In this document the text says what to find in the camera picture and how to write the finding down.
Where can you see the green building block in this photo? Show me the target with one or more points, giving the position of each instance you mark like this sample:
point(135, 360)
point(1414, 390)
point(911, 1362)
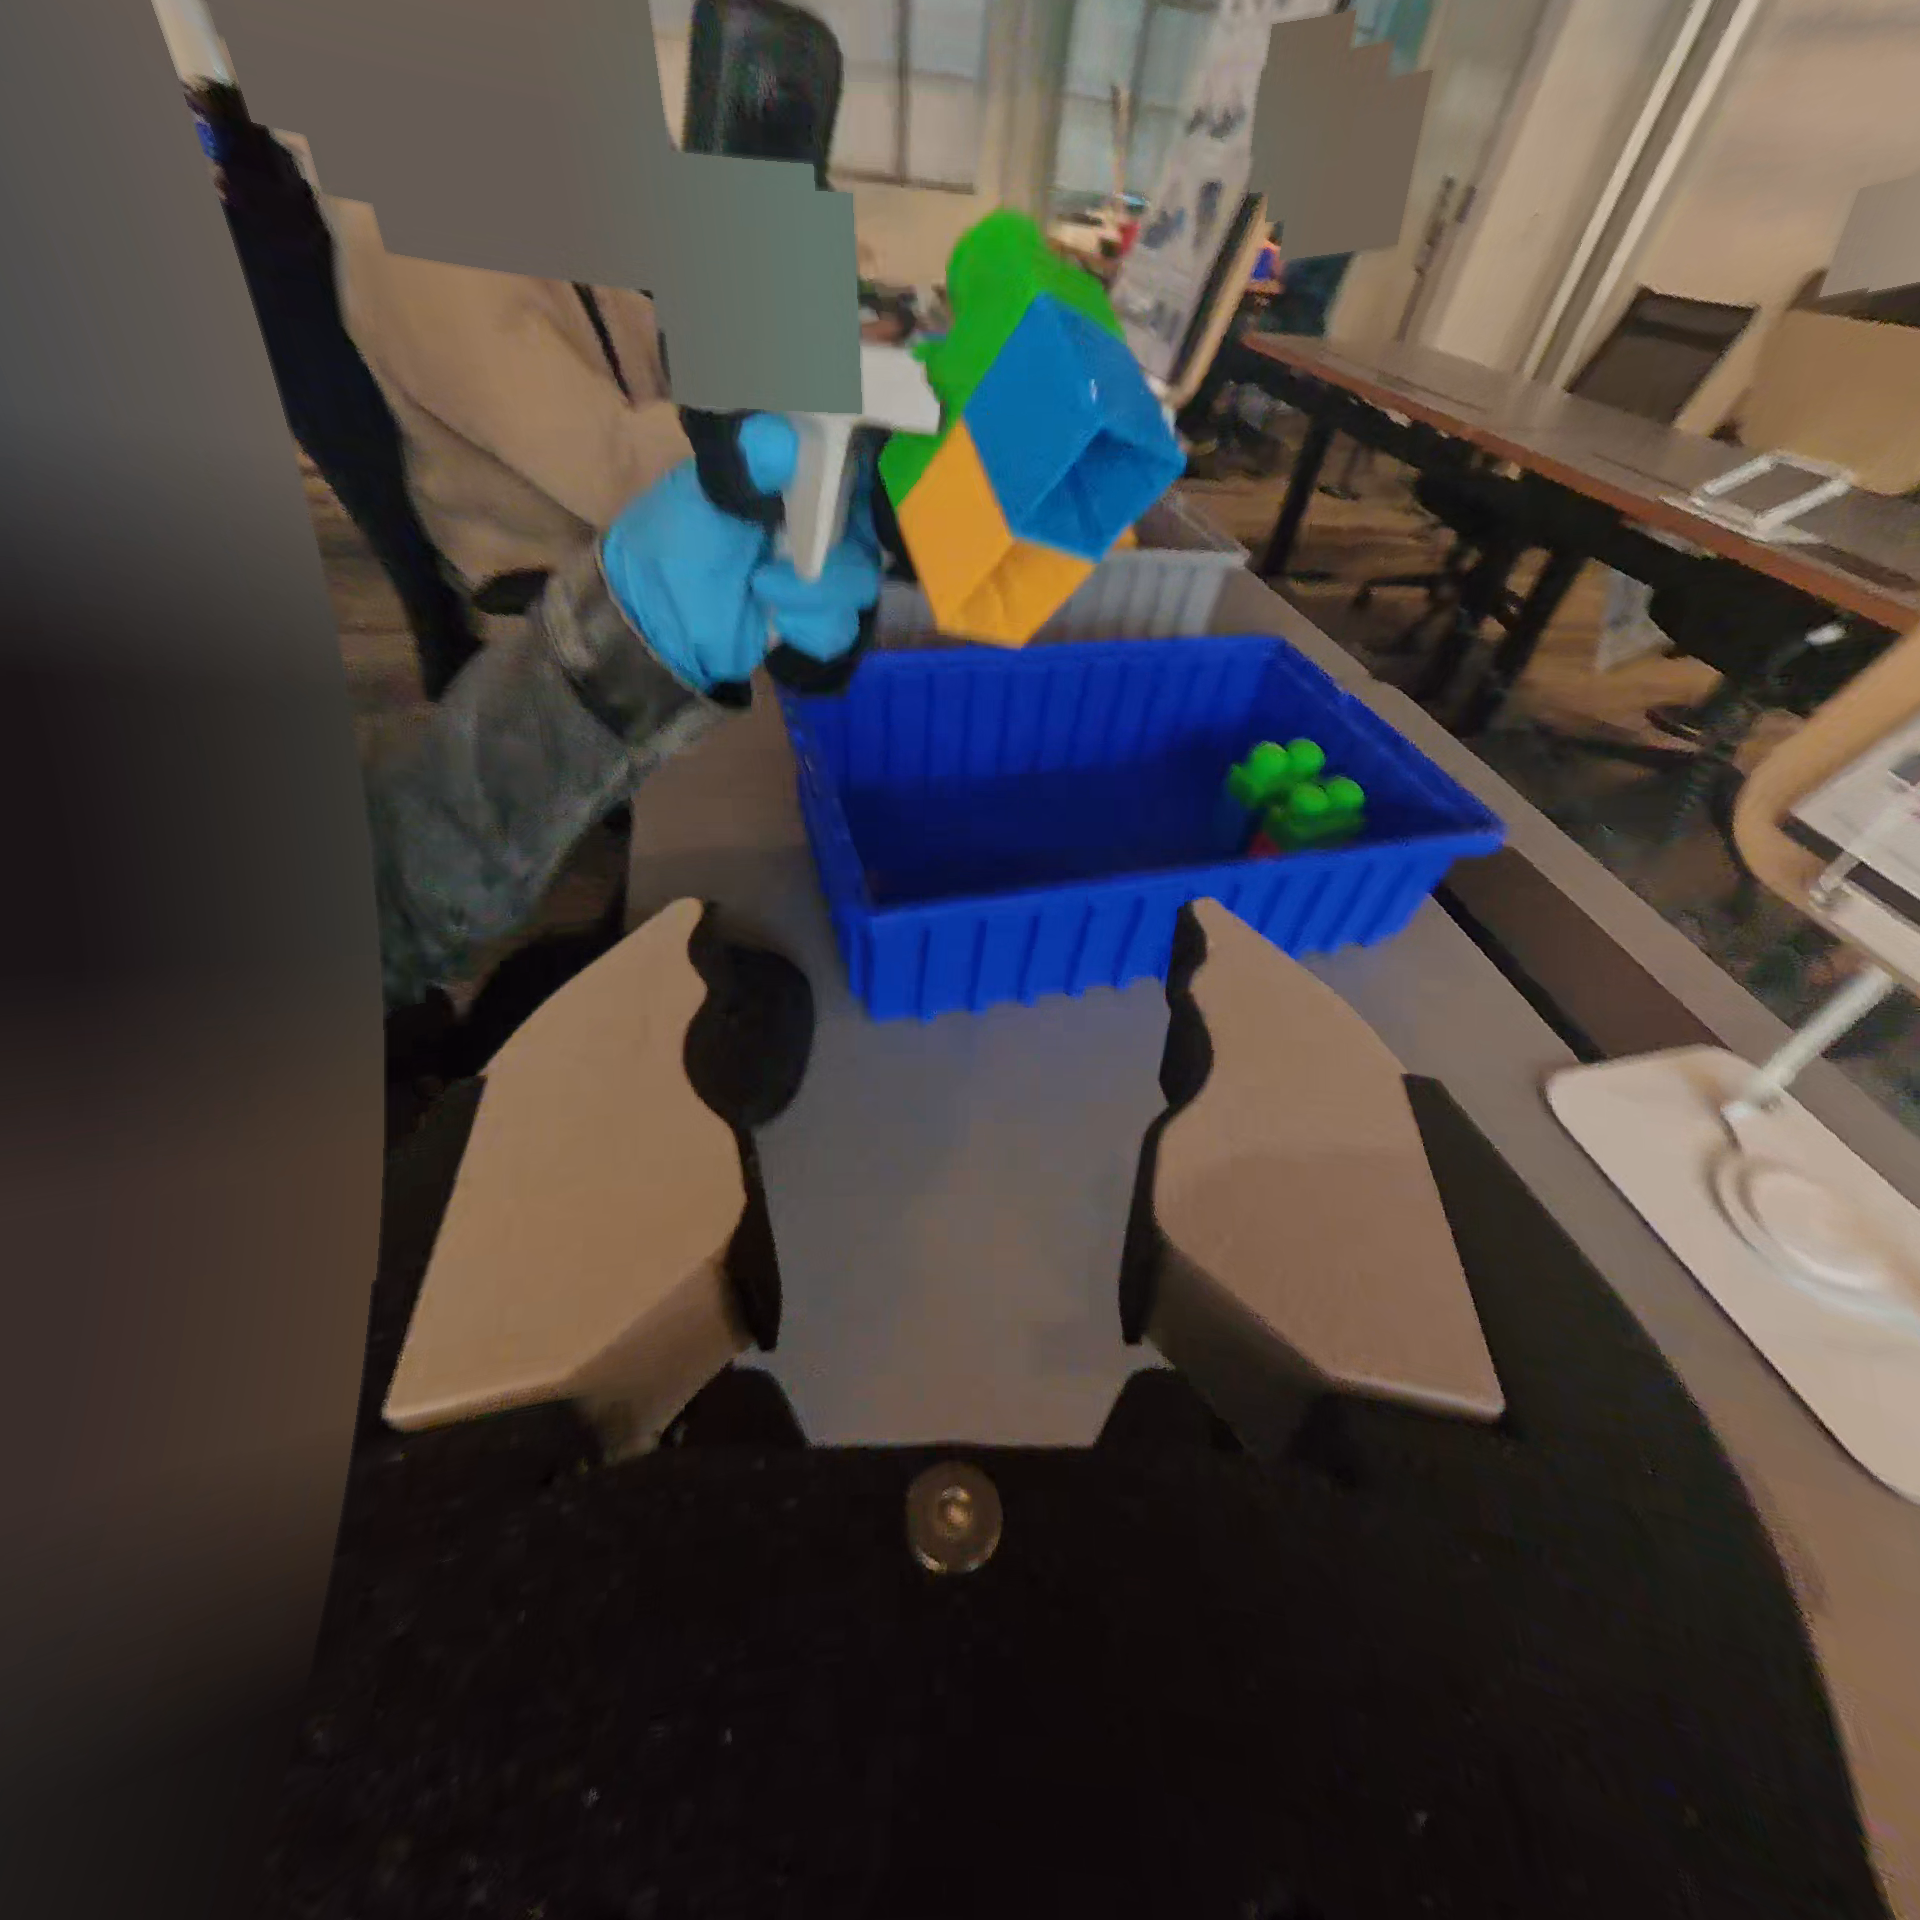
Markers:
point(1007, 287)
point(1327, 804)
point(1270, 766)

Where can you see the person's left forearm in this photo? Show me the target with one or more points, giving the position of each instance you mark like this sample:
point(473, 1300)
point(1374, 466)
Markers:
point(511, 795)

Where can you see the person's torso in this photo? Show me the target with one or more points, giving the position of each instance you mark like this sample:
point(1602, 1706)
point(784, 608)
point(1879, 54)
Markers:
point(511, 391)

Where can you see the blue building block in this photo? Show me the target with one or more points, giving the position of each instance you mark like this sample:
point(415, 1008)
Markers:
point(1066, 422)

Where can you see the black office chair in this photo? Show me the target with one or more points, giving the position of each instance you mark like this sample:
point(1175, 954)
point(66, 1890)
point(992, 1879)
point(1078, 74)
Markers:
point(1666, 346)

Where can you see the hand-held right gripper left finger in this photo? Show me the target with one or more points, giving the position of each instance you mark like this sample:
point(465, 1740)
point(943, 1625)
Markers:
point(571, 1230)

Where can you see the blue plastic bin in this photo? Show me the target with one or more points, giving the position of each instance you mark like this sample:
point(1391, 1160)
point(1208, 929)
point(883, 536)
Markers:
point(1019, 902)

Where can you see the orange building block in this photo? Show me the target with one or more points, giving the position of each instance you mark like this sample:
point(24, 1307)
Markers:
point(977, 556)

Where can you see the person's left hand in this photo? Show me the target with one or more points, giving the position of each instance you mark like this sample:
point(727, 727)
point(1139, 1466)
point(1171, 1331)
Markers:
point(707, 585)

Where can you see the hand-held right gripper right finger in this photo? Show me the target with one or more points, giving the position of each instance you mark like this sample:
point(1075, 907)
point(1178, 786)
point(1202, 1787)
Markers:
point(1322, 1230)

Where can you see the wooden display board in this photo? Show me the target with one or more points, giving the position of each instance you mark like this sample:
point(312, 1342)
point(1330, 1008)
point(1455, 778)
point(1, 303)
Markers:
point(1201, 182)

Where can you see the wooden office desk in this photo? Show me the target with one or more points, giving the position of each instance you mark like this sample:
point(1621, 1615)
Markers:
point(1561, 422)

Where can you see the grey plastic bin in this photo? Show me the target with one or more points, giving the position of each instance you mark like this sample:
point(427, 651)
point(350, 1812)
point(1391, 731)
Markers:
point(1154, 593)

